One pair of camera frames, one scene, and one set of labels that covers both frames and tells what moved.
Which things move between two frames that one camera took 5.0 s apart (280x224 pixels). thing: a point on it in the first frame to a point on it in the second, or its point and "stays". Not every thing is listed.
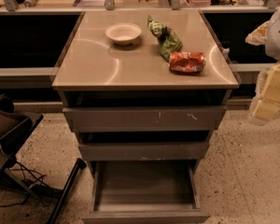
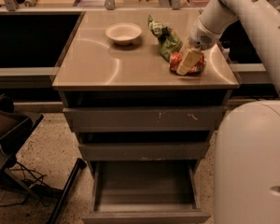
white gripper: (278, 37) to (201, 38)
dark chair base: (10, 130) stays
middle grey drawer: (144, 151) stays
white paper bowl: (123, 34) stays
